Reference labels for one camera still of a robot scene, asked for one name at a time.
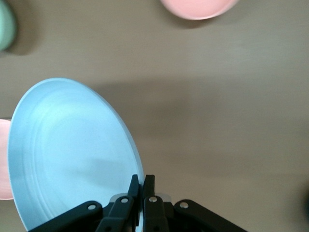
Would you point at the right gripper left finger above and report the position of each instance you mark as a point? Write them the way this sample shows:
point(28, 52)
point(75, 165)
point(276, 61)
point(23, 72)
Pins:
point(118, 215)

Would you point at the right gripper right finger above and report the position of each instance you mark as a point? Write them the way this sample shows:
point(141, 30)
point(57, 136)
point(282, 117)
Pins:
point(169, 217)

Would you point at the blue plate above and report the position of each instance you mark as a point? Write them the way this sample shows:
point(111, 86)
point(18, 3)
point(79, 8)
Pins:
point(72, 149)

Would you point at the pink plate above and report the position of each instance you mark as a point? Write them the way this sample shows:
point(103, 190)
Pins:
point(4, 159)

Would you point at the brown table cover sheet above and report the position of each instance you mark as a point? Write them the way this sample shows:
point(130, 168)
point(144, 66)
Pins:
point(205, 108)

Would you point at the pink bowl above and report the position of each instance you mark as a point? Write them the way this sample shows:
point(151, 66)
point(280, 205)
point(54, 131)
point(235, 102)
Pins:
point(200, 8)

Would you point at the green bowl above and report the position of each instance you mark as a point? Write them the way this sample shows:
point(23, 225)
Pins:
point(6, 24)

